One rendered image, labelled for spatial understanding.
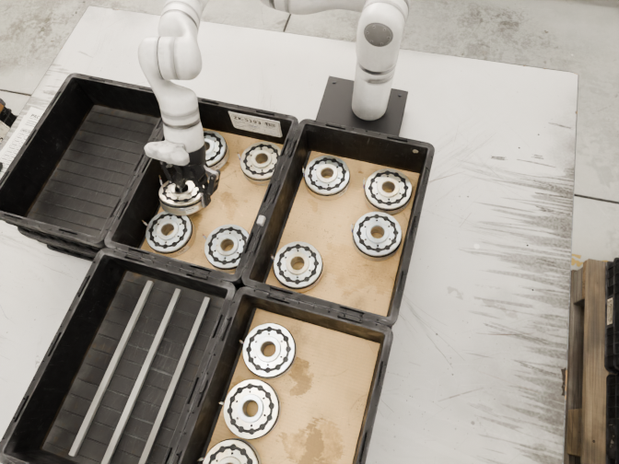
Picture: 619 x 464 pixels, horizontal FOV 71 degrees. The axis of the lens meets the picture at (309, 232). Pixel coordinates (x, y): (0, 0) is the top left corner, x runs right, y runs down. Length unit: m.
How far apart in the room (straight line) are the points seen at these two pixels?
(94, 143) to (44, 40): 1.88
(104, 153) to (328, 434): 0.84
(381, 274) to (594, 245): 1.31
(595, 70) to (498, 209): 1.54
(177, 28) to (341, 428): 0.78
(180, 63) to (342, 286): 0.52
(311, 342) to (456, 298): 0.37
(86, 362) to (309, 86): 0.93
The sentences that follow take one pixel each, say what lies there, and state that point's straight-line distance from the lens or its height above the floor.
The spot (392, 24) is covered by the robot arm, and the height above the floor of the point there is 1.09.
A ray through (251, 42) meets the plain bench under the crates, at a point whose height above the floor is 0.70.
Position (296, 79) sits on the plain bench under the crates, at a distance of 1.38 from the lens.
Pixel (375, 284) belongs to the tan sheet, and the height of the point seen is 0.83.
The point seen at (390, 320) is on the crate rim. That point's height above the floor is 0.93.
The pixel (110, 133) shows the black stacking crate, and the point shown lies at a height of 0.83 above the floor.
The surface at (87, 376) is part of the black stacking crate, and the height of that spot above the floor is 0.83.
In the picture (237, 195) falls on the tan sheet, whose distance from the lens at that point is 1.03.
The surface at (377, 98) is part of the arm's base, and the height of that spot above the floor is 0.87.
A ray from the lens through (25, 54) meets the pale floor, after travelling 3.07.
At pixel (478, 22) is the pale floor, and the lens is 2.68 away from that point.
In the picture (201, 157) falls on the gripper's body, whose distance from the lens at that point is 0.91.
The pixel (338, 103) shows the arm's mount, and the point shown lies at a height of 0.78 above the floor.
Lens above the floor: 1.71
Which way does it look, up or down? 66 degrees down
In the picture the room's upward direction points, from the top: 11 degrees counter-clockwise
